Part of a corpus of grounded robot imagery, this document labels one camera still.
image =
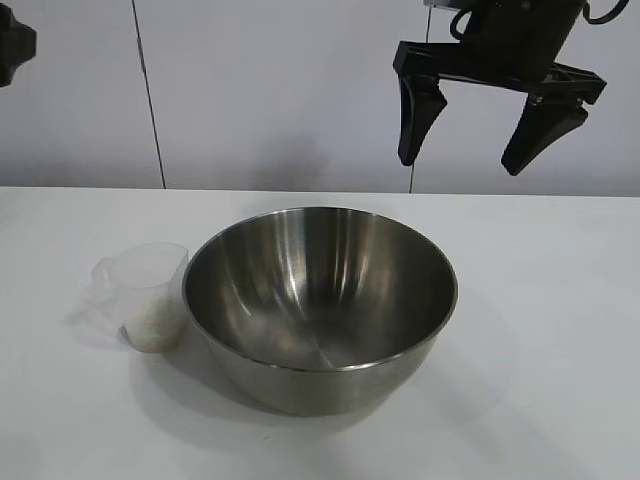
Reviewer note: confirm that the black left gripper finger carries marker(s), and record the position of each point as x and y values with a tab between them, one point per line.
15	45

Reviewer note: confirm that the white rice grains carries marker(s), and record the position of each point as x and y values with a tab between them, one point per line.
155	330

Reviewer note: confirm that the stainless steel mixing bowl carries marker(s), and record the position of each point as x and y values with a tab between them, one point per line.
320	380

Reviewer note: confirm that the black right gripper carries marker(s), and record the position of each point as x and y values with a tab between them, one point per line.
520	35

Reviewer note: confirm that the clear plastic measuring cup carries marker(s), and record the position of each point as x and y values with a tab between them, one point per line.
135	280

